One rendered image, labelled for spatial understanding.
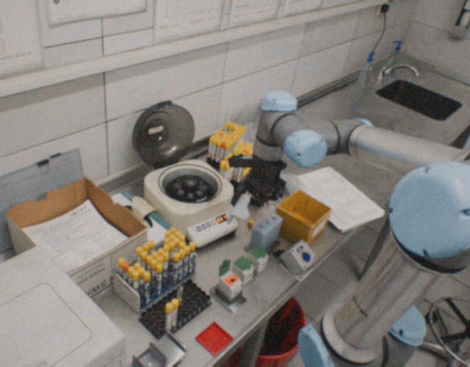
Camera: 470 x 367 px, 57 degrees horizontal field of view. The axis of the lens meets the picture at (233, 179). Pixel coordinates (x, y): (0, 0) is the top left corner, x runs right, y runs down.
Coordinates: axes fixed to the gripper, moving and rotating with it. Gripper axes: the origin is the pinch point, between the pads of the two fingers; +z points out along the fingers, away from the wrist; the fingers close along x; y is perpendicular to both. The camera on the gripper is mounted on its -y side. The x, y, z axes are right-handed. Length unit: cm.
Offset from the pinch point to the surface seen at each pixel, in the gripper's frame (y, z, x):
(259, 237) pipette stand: 1.3, 11.0, 6.3
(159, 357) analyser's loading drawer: 14.3, 15.2, -36.4
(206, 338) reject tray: 14.6, 19.7, -22.6
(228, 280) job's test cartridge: 8.2, 11.8, -11.5
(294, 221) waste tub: 2.8, 9.7, 20.1
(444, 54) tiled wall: -49, -2, 225
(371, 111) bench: -38, 14, 129
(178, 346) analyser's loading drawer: 14.1, 15.9, -31.1
